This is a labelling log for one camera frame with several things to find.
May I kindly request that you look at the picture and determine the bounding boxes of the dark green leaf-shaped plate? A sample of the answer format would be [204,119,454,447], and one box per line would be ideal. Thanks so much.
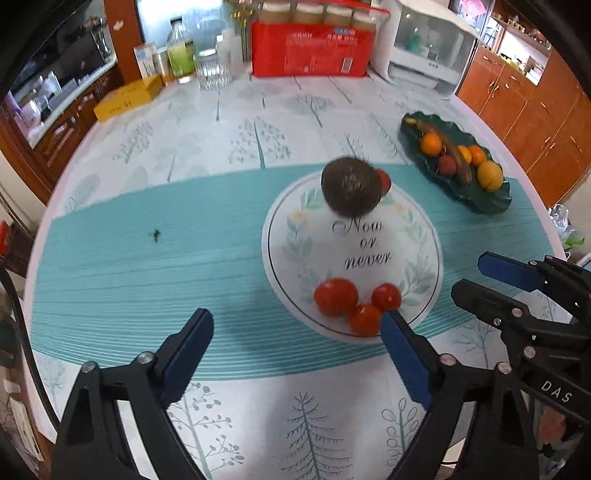
[398,110,513,215]

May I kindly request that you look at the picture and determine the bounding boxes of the clear plastic bag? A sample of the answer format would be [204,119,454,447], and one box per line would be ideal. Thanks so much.
[547,203,583,251]

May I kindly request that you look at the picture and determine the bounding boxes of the clear drinking glass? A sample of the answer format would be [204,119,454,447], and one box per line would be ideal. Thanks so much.
[193,48,232,91]

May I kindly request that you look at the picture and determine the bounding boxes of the clear bottle with yellow liquid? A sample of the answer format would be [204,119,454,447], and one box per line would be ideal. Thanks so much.
[166,18,197,84]

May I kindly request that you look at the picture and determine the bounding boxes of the white countertop appliance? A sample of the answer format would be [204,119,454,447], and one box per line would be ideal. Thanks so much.
[373,0,481,99]

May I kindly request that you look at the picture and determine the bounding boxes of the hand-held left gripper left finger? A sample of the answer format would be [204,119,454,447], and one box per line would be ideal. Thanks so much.
[51,308,216,480]

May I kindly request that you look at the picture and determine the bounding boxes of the white printed round plate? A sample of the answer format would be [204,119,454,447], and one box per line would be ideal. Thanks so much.
[261,174,444,345]

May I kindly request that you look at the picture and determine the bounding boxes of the small red tomato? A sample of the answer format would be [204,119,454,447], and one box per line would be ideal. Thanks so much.
[370,282,403,314]
[347,304,384,337]

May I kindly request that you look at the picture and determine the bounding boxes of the dark brown avocado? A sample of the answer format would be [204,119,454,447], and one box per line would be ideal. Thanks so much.
[320,156,384,217]

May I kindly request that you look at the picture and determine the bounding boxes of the small white carton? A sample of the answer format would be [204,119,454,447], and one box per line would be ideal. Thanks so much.
[133,42,158,79]

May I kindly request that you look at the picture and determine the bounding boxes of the yellow cardboard box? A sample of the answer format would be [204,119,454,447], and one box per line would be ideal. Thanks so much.
[93,74,164,123]

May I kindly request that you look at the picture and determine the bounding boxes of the wooden cabinet row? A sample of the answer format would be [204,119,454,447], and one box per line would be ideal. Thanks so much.
[457,44,591,208]

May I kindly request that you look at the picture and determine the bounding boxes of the large red tomato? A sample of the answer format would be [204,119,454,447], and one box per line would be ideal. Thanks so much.
[313,277,360,318]

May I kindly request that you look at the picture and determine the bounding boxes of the large yellow citrus fruit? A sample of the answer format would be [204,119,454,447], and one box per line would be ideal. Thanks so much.
[476,161,504,193]

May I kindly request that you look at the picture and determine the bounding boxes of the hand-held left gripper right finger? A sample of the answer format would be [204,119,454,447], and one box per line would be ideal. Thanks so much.
[379,310,541,480]

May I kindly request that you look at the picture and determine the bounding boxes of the small metal tin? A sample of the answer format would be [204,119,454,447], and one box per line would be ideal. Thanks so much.
[152,46,171,77]

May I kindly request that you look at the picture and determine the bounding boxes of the frosted glass door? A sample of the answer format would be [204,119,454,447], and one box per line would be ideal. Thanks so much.
[134,0,259,61]

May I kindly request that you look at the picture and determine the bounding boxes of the wooden kitchen counter cabinets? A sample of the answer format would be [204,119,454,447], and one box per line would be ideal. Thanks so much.
[0,55,123,167]

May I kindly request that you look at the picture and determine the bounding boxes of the brown overripe banana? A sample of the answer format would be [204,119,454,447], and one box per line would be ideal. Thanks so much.
[403,117,472,186]

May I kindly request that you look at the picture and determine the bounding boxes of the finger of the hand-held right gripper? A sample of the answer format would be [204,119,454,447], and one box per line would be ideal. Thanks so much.
[477,252,591,324]
[451,279,591,370]

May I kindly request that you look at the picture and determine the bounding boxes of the red paper cup package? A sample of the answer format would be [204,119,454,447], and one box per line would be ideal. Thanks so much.
[249,0,385,79]

